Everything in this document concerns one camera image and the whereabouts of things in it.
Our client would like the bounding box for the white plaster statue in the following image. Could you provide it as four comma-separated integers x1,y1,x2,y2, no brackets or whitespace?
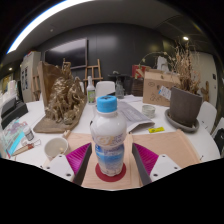
156,55,169,73

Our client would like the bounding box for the white cabinet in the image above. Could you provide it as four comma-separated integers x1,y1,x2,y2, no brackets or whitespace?
19,50,43,103

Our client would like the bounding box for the grey plant saucer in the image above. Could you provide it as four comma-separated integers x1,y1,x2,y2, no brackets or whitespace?
164,108,201,134

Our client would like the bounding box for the flat round red coaster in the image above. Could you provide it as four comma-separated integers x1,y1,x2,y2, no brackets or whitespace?
94,162,127,183

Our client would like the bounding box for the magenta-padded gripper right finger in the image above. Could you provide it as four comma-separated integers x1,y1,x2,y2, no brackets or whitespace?
131,142,183,187

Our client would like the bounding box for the dark wall screen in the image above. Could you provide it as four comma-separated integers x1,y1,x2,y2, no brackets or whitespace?
44,37,89,69

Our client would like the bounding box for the golden sculpture on wooden base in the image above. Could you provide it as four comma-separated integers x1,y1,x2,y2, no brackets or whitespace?
33,60,88,134

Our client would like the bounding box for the large black flat box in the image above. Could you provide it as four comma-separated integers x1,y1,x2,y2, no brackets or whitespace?
0,101,29,129

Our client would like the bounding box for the newspaper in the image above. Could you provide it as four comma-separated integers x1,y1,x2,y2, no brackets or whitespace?
89,99,156,134

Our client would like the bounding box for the beige canvas mat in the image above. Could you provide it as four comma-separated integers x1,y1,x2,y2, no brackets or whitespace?
42,129,202,190

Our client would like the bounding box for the cardboard box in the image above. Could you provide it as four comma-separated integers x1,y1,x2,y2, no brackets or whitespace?
142,68,183,108

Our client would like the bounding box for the black stand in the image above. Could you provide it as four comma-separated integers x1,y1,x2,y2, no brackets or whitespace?
108,70,134,96

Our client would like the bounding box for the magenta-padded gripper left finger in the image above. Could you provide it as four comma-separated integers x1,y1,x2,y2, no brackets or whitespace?
44,142,93,187

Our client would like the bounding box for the long ceiling light strip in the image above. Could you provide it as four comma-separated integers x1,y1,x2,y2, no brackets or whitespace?
6,0,94,54

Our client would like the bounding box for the red box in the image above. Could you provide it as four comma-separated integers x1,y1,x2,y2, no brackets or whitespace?
131,64,151,80

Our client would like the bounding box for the clear bottle green label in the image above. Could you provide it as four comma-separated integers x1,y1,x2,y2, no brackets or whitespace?
86,75,97,105

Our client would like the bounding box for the wooden easel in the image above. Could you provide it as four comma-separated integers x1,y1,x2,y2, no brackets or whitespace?
83,58,103,89

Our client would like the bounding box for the purple and blue print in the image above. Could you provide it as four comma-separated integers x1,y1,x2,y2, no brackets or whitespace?
0,118,26,158

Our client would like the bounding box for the white drink bottle blue cap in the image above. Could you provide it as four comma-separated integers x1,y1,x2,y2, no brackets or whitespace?
89,95,128,177

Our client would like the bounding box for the white cup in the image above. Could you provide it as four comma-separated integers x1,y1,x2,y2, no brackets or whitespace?
43,137,69,162

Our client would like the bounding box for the small grey jar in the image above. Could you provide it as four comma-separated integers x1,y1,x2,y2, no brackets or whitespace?
21,121,35,142

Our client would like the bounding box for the wooden mannequin figure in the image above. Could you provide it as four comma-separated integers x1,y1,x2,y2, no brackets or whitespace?
200,80,211,103

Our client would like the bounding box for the small black flat box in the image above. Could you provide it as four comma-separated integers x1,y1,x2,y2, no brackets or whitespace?
0,96,18,118

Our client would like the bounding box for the yellow marker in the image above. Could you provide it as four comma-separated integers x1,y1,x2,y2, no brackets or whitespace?
147,126,166,134

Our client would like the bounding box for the dried plant in dark pot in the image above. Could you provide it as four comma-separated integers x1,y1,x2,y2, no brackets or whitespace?
139,41,204,128

